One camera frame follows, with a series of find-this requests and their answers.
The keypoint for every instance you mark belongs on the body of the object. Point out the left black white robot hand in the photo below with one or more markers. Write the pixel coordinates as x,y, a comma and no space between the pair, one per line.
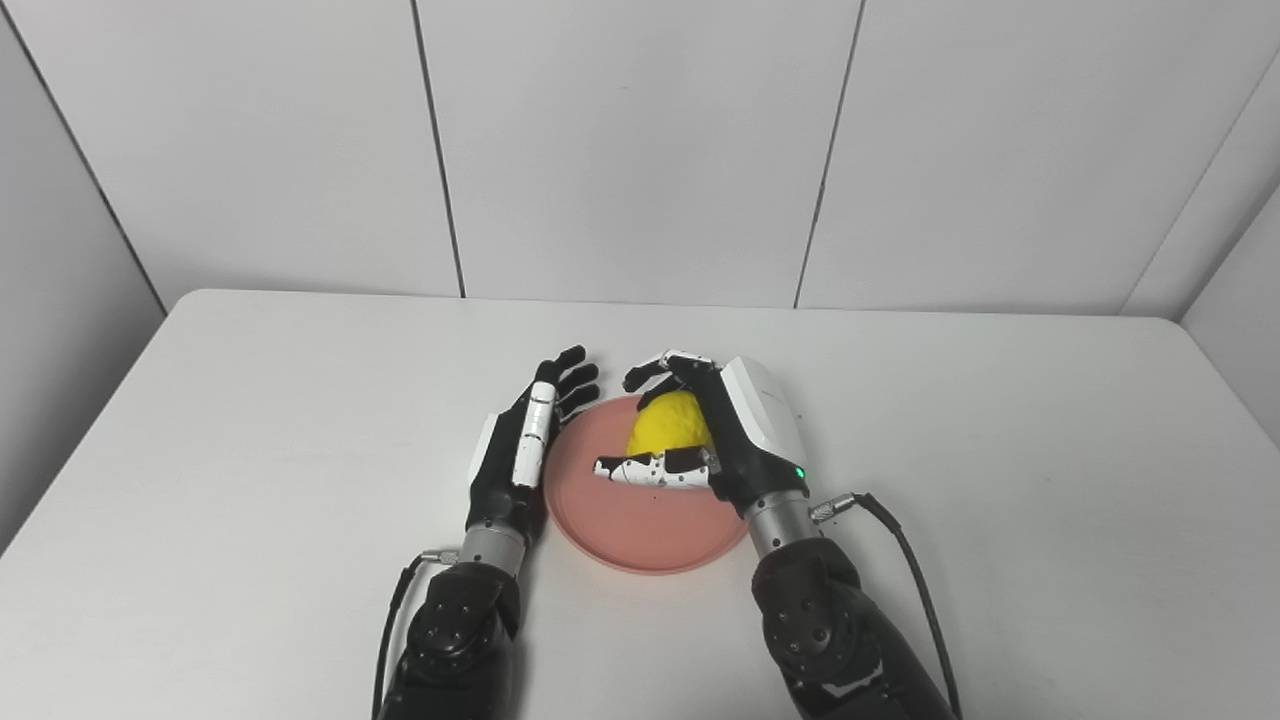
505,480

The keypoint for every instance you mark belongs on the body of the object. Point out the yellow lemon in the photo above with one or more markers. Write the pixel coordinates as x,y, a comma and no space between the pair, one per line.
672,424

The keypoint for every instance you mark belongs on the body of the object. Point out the pink round plate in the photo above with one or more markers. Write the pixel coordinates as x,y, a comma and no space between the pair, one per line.
640,525

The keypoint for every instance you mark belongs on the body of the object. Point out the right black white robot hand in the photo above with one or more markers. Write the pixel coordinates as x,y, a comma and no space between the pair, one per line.
745,440

